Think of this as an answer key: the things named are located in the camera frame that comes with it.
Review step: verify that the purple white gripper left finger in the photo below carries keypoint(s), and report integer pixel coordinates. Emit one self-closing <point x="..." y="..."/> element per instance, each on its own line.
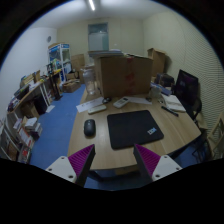
<point x="74" y="168"/>

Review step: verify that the glass display cabinet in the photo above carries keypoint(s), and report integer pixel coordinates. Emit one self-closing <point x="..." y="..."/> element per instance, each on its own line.
<point x="59" y="56"/>

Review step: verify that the open notebook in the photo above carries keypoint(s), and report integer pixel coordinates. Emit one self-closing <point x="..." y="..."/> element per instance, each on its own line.
<point x="173" y="103"/>

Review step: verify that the black computer mouse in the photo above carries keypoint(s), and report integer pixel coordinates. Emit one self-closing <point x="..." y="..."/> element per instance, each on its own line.
<point x="89" y="127"/>

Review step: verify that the black IBM mouse pad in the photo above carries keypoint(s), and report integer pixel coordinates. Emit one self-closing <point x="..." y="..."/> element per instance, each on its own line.
<point x="127" y="129"/>

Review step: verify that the cardboard box on floor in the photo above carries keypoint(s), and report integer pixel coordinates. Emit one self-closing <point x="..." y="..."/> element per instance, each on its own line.
<point x="71" y="86"/>

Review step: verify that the large cardboard box on table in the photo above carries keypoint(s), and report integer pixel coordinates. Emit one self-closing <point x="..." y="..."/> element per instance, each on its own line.
<point x="119" y="76"/>

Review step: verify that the black monitor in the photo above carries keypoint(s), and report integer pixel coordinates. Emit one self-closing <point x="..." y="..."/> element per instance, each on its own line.
<point x="186" y="88"/>

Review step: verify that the wooden chair right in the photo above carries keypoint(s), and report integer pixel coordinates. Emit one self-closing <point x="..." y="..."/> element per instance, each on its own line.
<point x="211" y="144"/>

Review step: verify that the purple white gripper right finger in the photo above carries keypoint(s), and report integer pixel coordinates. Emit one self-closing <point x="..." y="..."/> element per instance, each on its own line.
<point x="152" y="165"/>

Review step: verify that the small dark round object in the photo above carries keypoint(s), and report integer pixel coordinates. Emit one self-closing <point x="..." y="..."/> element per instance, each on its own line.
<point x="106" y="100"/>

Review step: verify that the clear plastic water jug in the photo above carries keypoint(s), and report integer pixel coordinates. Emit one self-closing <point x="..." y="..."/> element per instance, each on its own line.
<point x="89" y="79"/>

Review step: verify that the wooden shelf desk left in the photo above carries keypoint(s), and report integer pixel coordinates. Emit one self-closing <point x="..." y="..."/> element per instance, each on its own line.
<point x="32" y="96"/>

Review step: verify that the white remote control right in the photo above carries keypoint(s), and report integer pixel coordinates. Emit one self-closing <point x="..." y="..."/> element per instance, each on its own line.
<point x="121" y="102"/>

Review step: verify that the white paper sheet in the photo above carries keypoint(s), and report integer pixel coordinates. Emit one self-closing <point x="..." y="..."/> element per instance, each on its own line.
<point x="90" y="104"/>

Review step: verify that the ceiling fluorescent light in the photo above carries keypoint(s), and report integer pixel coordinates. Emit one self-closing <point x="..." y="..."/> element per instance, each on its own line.
<point x="92" y="6"/>

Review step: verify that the black marker pen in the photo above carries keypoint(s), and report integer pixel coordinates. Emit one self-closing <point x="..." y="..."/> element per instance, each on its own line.
<point x="170" y="111"/>

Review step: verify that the tall cardboard box right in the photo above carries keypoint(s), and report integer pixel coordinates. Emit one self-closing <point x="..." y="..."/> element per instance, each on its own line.
<point x="158" y="57"/>

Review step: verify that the white remote control left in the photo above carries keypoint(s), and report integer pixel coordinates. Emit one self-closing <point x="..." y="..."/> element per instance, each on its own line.
<point x="97" y="109"/>

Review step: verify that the window door at back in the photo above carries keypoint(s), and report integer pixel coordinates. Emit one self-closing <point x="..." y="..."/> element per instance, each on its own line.
<point x="98" y="38"/>

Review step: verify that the white remote control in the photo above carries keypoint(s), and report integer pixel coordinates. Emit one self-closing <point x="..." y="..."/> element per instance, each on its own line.
<point x="121" y="102"/>
<point x="97" y="109"/>

